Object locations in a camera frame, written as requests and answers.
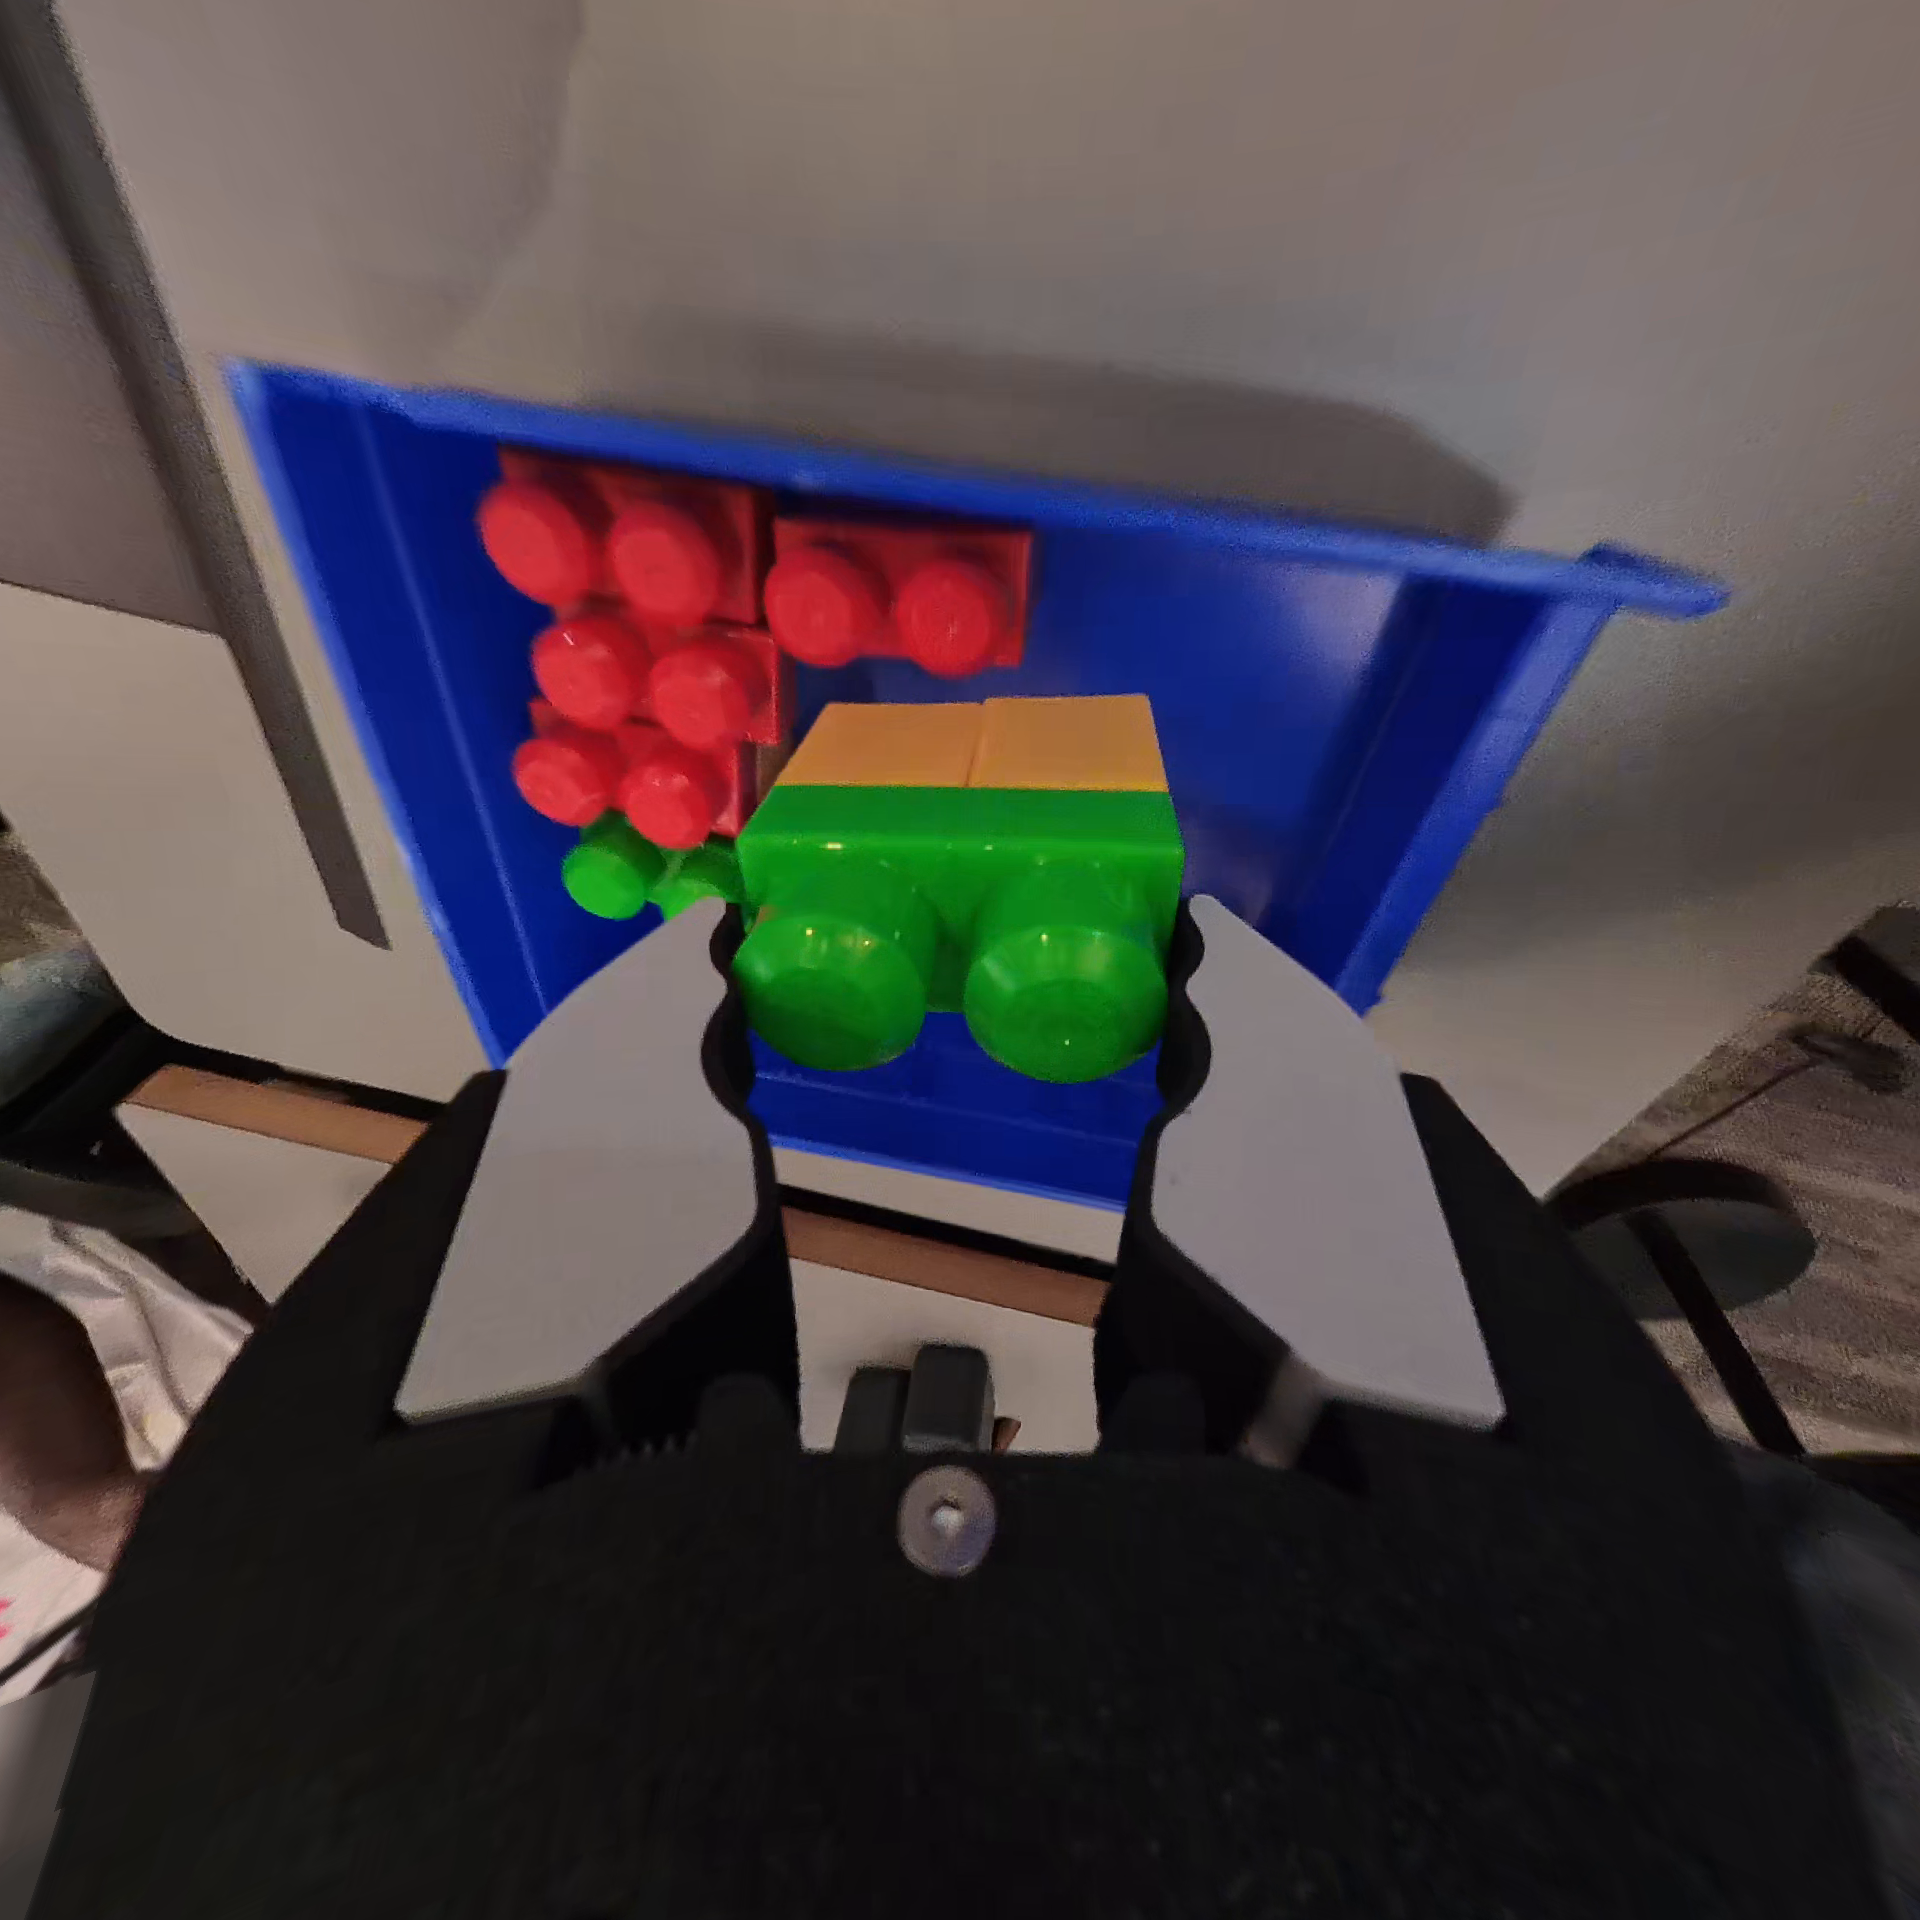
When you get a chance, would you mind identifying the black swivel chair base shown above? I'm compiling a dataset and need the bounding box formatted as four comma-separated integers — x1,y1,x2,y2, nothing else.
1546,1155,1824,1464

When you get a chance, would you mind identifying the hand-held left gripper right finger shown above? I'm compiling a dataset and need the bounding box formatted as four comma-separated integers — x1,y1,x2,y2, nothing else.
1088,891,1509,1471

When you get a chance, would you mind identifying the green two-stud building block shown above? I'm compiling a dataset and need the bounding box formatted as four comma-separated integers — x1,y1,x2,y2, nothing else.
729,692,1187,1086
560,813,746,923

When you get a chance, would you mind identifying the blue plastic bin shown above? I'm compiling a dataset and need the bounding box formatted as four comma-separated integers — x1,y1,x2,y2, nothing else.
221,357,1730,1214

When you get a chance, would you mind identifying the dark grey desk cable cover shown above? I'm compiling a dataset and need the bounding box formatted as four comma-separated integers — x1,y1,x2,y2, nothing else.
0,0,396,954

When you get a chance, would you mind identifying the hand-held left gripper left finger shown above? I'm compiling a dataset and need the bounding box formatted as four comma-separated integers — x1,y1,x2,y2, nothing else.
392,895,797,1461

